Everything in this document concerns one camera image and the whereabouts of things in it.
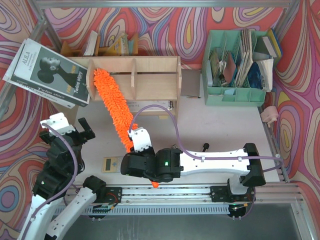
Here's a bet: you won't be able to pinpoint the yellow calculator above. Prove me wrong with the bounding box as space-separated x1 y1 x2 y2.
101 156 123 173

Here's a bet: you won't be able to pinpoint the black white magazine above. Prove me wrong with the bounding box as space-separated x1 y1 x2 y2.
3 38 90 109

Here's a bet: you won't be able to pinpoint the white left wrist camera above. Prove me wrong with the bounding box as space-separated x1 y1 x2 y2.
40 112 76 136

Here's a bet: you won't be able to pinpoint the wooden bookshelf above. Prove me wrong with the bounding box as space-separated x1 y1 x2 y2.
69 56 182 117

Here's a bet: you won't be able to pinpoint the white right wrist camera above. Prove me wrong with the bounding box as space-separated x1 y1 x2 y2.
128 127 152 153

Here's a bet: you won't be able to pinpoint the orange pencil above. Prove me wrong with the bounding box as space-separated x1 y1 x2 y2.
187 96 201 99

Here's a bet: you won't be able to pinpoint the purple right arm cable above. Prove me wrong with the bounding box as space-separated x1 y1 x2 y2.
128 104 286 176

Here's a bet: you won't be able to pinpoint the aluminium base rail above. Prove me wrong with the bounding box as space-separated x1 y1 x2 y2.
59 183 311 216

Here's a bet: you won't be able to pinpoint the orange microfiber duster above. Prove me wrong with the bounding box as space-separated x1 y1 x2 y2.
92 67 160 189

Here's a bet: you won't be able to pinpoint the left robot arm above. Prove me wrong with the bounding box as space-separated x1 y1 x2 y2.
18 113 122 240

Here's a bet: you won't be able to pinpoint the books in green organizer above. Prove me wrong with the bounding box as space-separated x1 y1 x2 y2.
208 27 284 92

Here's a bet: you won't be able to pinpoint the white spiral notebook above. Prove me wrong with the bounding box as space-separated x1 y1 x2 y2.
126 100 174 112

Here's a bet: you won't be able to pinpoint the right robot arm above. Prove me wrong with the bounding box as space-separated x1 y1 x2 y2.
120 143 266 196

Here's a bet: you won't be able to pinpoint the pink piggy figure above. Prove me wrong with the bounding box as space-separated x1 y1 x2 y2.
260 105 279 128

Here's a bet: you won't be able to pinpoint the light blue paper pad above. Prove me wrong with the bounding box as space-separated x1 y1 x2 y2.
223 88 236 95

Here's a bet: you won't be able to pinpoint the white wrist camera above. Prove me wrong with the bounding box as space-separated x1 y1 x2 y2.
128 127 152 153
40 112 76 136

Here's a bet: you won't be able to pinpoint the mint green desk organizer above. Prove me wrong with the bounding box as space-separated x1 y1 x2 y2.
201 29 281 108

